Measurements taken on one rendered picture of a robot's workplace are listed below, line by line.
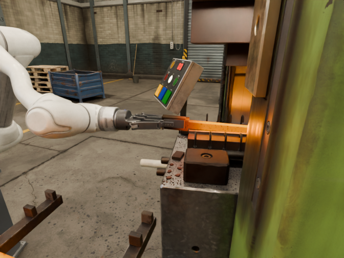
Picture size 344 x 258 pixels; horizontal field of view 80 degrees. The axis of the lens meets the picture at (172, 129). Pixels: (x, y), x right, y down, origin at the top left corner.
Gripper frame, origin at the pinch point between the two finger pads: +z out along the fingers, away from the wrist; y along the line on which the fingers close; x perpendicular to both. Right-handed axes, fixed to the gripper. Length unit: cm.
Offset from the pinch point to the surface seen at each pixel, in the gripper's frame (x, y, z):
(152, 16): 144, -841, -218
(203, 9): 32.9, 7.4, 8.3
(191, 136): -2.6, 5.3, 6.3
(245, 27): 28.8, 7.4, 19.1
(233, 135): -2.4, 2.6, 19.7
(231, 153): -5.3, 9.9, 18.7
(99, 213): -102, -54, -71
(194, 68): 14.5, -43.2, 3.9
